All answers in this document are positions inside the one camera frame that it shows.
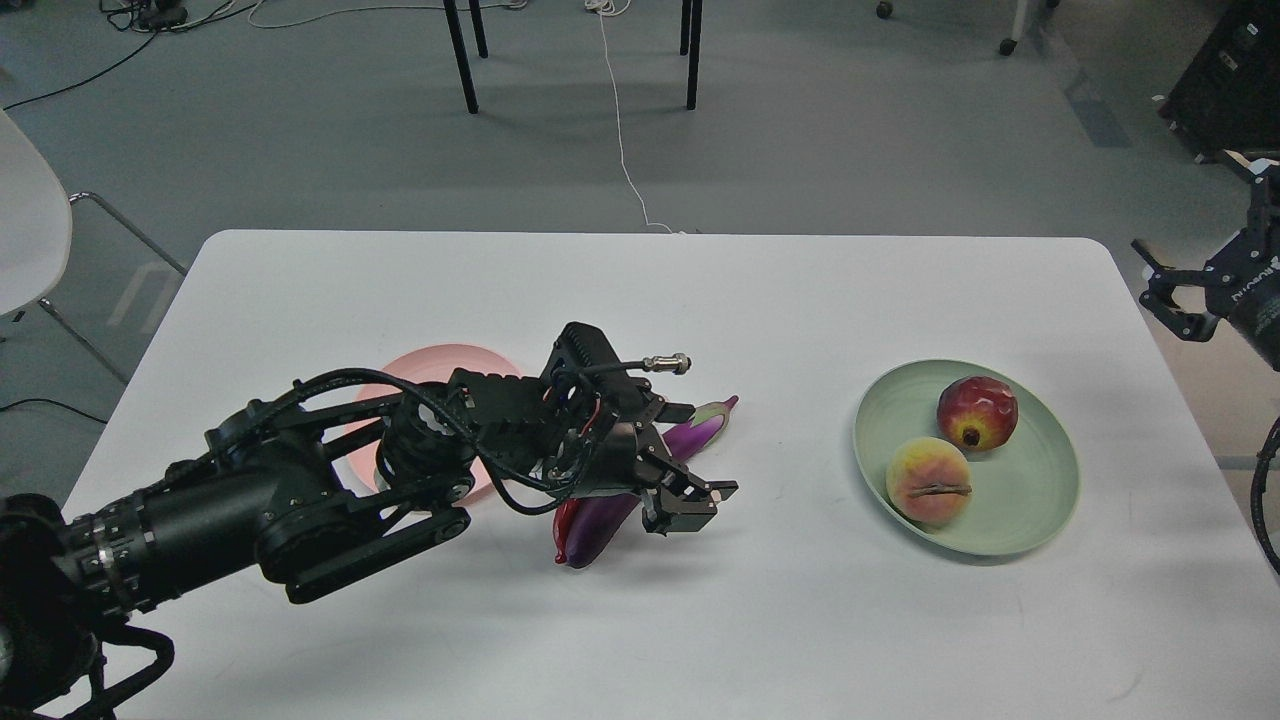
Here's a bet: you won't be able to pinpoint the pink plate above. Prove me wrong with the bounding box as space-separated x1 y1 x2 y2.
346 343 524 505

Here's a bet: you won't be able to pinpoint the white cable on floor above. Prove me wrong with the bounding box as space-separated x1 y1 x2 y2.
585 0 686 236

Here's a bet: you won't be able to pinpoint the black cables on floor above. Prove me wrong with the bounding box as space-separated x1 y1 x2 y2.
0 0 261 111

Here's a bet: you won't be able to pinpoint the green plate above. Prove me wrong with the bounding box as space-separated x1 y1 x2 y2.
852 359 1082 557

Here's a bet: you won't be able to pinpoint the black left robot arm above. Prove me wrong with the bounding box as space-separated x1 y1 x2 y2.
3 322 739 719

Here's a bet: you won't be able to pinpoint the black table legs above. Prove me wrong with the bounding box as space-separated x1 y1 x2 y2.
442 1 704 115

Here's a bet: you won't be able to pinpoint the purple eggplant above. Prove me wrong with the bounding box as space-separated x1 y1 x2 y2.
563 395 739 569

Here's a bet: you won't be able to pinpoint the black equipment box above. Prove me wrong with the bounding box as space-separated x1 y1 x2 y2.
1158 1 1279 163

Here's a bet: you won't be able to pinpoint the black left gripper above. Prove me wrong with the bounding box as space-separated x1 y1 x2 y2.
545 392 740 536

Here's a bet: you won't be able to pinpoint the white chair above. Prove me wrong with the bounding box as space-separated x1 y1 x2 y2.
1 113 188 386

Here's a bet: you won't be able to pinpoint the red chili pepper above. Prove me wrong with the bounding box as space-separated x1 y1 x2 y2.
552 498 582 565

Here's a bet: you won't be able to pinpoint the green yellow peach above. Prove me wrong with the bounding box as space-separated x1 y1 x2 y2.
884 436 973 527

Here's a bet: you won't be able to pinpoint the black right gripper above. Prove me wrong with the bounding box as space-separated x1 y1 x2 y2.
1132 165 1280 372

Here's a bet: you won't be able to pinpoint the red pomegranate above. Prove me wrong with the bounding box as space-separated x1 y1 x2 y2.
934 375 1020 452

